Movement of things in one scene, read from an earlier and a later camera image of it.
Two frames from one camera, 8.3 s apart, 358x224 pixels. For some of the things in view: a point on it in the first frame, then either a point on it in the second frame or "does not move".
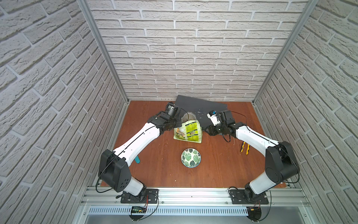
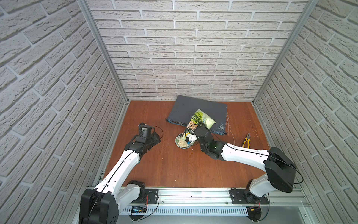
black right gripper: x=207 y=130 → x=199 y=130
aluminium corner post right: x=307 y=9 does not move
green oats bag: x=190 y=130 → x=200 y=117
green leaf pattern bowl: x=191 y=157 → x=181 y=142
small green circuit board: x=138 y=209 does not move
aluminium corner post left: x=92 y=23 does not move
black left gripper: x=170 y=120 → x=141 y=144
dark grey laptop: x=201 y=108 does not move
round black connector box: x=254 y=213 does not move
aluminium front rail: x=196 y=196 does not move
